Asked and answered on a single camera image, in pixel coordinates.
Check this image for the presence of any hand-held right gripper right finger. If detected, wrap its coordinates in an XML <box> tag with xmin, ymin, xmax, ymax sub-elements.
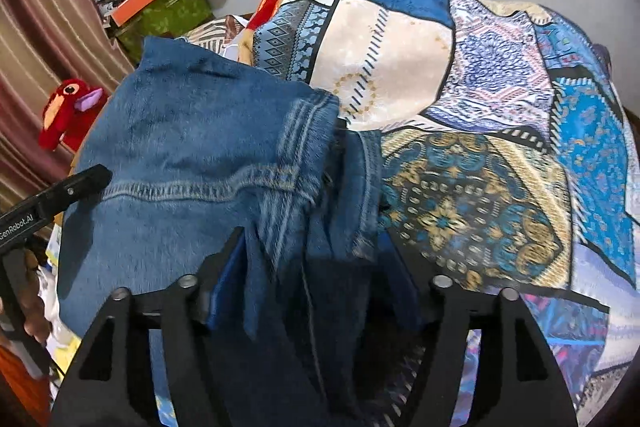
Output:
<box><xmin>384</xmin><ymin>236</ymin><xmax>579</xmax><ymax>427</ymax></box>

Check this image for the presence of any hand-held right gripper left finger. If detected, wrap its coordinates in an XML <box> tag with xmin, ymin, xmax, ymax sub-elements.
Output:
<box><xmin>50</xmin><ymin>226</ymin><xmax>247</xmax><ymax>427</ymax></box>

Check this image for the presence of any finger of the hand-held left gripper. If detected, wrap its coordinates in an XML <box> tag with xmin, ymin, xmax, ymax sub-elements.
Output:
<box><xmin>37</xmin><ymin>164</ymin><xmax>113</xmax><ymax>221</ymax></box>

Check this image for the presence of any blue denim jacket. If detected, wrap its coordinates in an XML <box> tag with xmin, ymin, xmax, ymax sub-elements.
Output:
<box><xmin>56</xmin><ymin>36</ymin><xmax>427</xmax><ymax>427</ymax></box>

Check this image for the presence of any person's left hand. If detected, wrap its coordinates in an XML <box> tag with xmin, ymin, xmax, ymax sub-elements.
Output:
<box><xmin>20</xmin><ymin>276</ymin><xmax>54</xmax><ymax>348</ymax></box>

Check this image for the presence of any red plush toy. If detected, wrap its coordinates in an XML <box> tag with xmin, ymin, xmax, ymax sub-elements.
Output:
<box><xmin>39</xmin><ymin>78</ymin><xmax>109</xmax><ymax>152</ymax></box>

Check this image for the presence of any brown striped curtain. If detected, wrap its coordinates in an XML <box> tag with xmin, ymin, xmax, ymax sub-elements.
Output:
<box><xmin>0</xmin><ymin>0</ymin><xmax>137</xmax><ymax>219</ymax></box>

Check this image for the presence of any green patterned box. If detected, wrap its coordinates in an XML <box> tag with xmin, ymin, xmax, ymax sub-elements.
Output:
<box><xmin>114</xmin><ymin>0</ymin><xmax>217</xmax><ymax>64</ymax></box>

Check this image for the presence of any orange box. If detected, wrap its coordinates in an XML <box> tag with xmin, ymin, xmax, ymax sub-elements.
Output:
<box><xmin>109</xmin><ymin>0</ymin><xmax>166</xmax><ymax>28</ymax></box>

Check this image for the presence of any brown striped cloth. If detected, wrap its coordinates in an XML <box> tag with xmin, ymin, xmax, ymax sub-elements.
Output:
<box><xmin>187</xmin><ymin>14</ymin><xmax>252</xmax><ymax>58</ymax></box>

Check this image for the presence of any blue patchwork printed blanket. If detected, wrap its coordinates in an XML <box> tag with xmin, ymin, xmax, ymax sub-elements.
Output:
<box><xmin>252</xmin><ymin>0</ymin><xmax>640</xmax><ymax>414</ymax></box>

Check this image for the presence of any beige red green plush blanket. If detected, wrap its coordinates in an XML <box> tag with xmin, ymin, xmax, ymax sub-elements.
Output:
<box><xmin>235</xmin><ymin>0</ymin><xmax>306</xmax><ymax>68</ymax></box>

